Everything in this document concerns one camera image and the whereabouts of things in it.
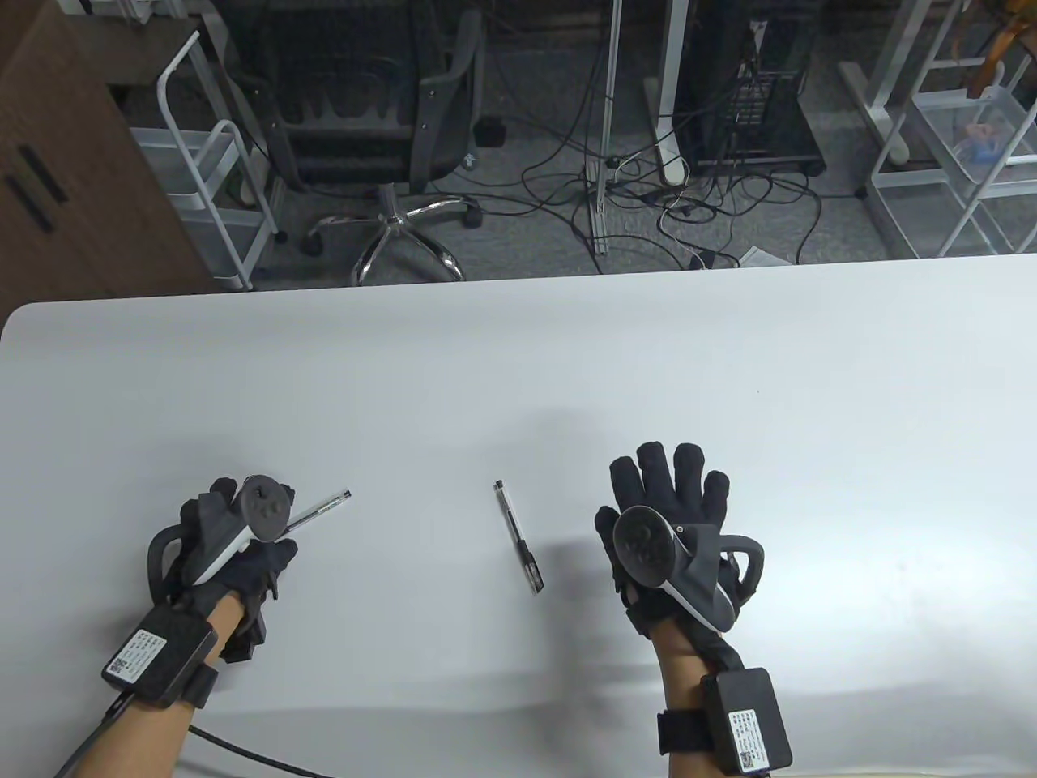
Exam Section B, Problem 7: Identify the person's right hand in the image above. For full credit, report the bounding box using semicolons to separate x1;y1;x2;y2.
595;442;732;645

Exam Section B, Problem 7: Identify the person's left hand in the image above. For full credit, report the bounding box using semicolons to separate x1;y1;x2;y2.
166;477;299;665

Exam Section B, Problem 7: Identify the clear black-grip pen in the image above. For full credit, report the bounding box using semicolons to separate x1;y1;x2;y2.
493;480;546;596
288;489;352;532

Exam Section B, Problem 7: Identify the person's right forearm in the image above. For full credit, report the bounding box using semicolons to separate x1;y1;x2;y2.
655;624;779;778

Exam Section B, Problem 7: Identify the person's left forearm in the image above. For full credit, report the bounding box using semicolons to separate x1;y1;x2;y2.
53;590;244;778

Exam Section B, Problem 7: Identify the grey white hand controller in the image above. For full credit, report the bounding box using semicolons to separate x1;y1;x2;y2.
612;505;766;635
147;475;294;605

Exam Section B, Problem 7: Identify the white table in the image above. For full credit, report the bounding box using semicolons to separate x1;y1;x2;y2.
0;253;1037;778

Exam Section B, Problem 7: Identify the black computer tower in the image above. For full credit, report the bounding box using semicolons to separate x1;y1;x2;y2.
672;0;827;175

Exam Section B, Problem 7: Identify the white desk leg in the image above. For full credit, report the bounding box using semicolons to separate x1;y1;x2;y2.
644;0;693;187

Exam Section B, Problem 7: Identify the brown wooden cabinet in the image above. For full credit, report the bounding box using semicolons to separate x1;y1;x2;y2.
0;0;211;325

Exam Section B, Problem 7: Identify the black mesh office chair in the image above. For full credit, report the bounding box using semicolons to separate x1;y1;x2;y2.
215;0;507;284

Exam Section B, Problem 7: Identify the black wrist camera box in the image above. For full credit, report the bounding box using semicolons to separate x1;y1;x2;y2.
101;604;221;712
655;666;793;775

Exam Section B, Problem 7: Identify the black cable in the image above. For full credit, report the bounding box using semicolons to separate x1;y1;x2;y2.
53;697;130;775
188;725;333;778

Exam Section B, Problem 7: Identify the tangle of black floor cables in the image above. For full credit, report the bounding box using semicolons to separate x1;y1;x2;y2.
518;122;823;268

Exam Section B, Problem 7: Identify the white wire cart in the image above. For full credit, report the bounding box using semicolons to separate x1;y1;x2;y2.
863;0;1037;259
130;28;288;293

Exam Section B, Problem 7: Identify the aluminium profile post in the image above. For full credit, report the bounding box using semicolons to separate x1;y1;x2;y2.
590;0;623;256

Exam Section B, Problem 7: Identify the tan brown strap object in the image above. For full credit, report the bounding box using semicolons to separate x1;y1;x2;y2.
976;0;1034;90

